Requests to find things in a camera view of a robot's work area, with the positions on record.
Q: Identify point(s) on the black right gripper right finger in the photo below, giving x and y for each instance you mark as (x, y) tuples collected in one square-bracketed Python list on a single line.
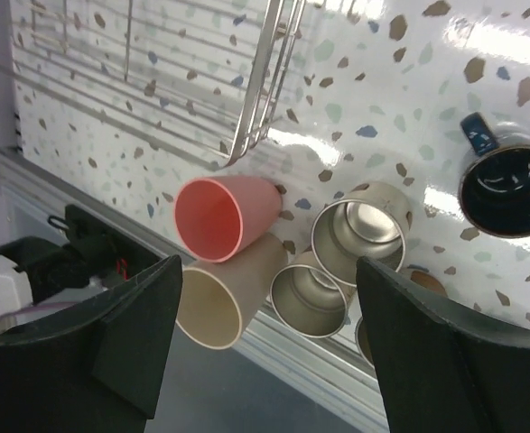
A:
[(442, 367)]

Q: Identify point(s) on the beige plastic cup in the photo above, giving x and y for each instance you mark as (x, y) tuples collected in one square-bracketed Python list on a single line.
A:
[(219, 300)]

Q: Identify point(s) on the steel cup front right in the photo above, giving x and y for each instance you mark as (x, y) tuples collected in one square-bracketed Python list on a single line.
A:
[(362, 342)]

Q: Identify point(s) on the dark blue ceramic mug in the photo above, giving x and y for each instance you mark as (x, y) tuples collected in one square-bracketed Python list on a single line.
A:
[(494, 188)]

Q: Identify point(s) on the aluminium rail table edge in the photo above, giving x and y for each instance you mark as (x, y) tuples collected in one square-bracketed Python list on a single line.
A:
[(325, 371)]

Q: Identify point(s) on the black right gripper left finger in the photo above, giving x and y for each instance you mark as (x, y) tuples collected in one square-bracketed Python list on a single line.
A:
[(96, 366)]

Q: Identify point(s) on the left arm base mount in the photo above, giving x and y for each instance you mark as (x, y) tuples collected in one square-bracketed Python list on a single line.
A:
[(93, 249)]

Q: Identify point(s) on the steel wire dish rack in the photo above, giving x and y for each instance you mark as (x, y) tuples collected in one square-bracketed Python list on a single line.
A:
[(203, 80)]

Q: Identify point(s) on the pink plastic cup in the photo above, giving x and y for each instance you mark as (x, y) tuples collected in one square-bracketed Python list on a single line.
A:
[(218, 217)]

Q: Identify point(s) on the steel cup front left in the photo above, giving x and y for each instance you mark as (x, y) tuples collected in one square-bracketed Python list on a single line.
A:
[(308, 299)]

